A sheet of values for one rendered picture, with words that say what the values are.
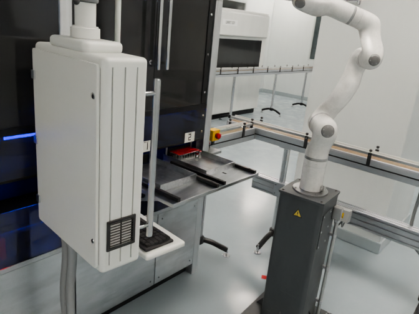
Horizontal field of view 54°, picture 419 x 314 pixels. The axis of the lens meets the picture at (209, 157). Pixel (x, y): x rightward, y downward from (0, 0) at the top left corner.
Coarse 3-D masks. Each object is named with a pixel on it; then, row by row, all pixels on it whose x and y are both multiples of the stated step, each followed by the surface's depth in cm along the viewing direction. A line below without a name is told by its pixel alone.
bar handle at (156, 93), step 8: (160, 80) 138; (152, 104) 140; (152, 112) 141; (152, 120) 141; (152, 128) 142; (152, 136) 143; (152, 144) 144; (152, 152) 145; (152, 160) 146; (152, 168) 147; (152, 176) 148; (152, 184) 149; (152, 192) 150; (152, 200) 151; (152, 208) 152; (152, 216) 153; (144, 224) 153; (152, 224) 154; (152, 232) 156
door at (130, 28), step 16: (112, 0) 180; (128, 0) 186; (144, 0) 193; (96, 16) 176; (112, 16) 182; (128, 16) 188; (144, 16) 195; (112, 32) 184; (128, 32) 191; (144, 32) 198; (128, 48) 193; (144, 48) 200
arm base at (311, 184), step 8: (304, 160) 217; (304, 168) 217; (312, 168) 213; (320, 168) 213; (304, 176) 217; (312, 176) 214; (320, 176) 215; (296, 184) 226; (304, 184) 218; (312, 184) 216; (320, 184) 217; (304, 192) 217; (312, 192) 217; (320, 192) 219
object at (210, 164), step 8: (168, 160) 239; (176, 160) 235; (192, 160) 246; (200, 160) 247; (208, 160) 248; (216, 160) 249; (224, 160) 245; (200, 168) 224; (208, 168) 235; (216, 168) 228; (224, 168) 234
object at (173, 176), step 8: (160, 160) 231; (144, 168) 225; (160, 168) 227; (168, 168) 228; (176, 168) 224; (144, 176) 213; (160, 176) 216; (168, 176) 217; (176, 176) 218; (184, 176) 219; (192, 176) 213; (160, 184) 196; (168, 184) 200; (176, 184) 205
